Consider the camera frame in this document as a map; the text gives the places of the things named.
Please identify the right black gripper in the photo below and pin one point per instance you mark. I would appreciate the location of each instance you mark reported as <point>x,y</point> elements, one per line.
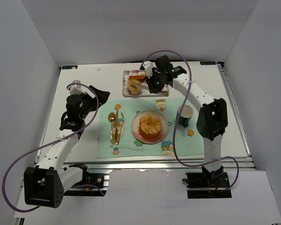
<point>151,82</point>

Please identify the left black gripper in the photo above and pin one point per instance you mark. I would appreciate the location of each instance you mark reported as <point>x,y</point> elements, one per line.
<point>93,99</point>

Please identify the silver metal tongs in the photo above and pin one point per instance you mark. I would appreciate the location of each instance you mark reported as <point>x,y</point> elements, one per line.
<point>139,86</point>

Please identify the ring donut bread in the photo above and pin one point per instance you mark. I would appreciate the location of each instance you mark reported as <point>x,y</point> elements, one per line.
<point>133,88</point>

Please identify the large crumb-topped muffin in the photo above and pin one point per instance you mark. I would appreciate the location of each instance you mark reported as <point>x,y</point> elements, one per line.
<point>150,126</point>

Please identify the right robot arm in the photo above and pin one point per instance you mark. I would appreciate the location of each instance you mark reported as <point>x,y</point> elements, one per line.
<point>212,116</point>

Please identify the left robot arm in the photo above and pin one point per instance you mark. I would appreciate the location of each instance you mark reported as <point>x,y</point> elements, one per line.
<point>46,183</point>

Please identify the sliced loaf bread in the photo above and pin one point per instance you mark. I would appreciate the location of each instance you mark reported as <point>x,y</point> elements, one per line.
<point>137,77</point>

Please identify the floral rectangular tray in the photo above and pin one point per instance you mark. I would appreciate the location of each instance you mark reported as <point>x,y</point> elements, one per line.
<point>142,93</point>

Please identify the gold spoon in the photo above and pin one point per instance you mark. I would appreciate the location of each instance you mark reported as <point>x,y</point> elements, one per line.
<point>111,118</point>

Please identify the gold knife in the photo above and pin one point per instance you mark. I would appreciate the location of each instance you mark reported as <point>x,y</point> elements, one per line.
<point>116,127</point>

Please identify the blue label sticker left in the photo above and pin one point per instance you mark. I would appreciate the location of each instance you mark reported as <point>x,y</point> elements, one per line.
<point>69,67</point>

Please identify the blue label sticker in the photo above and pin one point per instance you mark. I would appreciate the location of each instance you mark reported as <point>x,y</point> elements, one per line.
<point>207,63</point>
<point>69,67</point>

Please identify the green mug white inside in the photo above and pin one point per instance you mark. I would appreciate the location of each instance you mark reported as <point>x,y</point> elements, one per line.
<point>185,115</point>

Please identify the mint cartoon placemat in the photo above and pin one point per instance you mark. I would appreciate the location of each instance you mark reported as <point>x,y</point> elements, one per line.
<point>185,141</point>

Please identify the pink white ceramic plate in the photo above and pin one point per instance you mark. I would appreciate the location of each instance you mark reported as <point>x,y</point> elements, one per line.
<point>135,127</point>

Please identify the blue label sticker right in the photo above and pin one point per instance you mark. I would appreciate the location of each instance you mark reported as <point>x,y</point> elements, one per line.
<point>207,63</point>

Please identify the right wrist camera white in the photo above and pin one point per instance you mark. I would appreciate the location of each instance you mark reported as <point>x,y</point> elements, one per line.
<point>147,67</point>

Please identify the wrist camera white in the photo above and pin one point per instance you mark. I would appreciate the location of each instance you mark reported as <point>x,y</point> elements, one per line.
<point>147,67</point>
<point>75,87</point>

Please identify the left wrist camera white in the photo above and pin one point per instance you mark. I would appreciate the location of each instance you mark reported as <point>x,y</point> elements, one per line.
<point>75,87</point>

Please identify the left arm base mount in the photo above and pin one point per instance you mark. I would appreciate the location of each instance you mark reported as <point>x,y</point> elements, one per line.
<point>78,180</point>

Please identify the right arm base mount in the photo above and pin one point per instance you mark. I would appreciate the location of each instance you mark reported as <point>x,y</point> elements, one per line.
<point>199,187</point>

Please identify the aluminium table frame rail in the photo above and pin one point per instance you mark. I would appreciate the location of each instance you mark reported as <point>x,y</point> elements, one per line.
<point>249,160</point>

